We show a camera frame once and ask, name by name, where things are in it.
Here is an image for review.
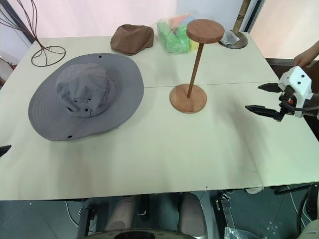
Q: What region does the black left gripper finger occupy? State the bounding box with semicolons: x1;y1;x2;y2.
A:
0;144;12;158

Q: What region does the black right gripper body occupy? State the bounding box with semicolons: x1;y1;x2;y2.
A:
279;85;300;117

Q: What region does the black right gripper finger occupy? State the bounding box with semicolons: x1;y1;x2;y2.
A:
257;82;282;94
244;104;284;122

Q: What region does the metal-base stand with wooden pole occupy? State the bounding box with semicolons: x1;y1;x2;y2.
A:
218;0;249;49

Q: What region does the grey wide-brim hat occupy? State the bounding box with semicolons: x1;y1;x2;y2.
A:
27;52;146;142

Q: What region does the wooden hat stand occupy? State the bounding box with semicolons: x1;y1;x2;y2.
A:
169;19;226;115

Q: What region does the brown cap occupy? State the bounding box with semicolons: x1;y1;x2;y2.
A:
110;24;155;56

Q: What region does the person's bare hand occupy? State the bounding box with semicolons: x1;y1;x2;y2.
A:
293;49;317;68

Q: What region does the black side desk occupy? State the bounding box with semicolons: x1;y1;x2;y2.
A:
264;57;319;140

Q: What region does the bag of coloured sponges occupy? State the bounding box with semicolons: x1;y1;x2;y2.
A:
156;13;200;54

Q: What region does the black metal table leg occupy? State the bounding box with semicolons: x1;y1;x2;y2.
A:
215;191;238;228
76;204;97;239

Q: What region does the crumpled clear plastic bag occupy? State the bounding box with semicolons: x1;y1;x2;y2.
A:
224;225;251;239

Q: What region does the beige rounded object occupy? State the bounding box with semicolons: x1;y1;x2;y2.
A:
296;218;319;239

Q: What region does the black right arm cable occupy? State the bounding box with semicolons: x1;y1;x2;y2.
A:
281;98;319;112

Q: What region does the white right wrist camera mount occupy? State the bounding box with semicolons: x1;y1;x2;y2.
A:
277;65;314;118

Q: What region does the white floor cable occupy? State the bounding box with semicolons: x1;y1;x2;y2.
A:
64;200;83;225

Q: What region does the black floor cable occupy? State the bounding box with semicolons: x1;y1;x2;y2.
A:
297;184;318;228

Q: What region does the brown wire stand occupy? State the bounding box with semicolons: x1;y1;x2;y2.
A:
0;0;67;67

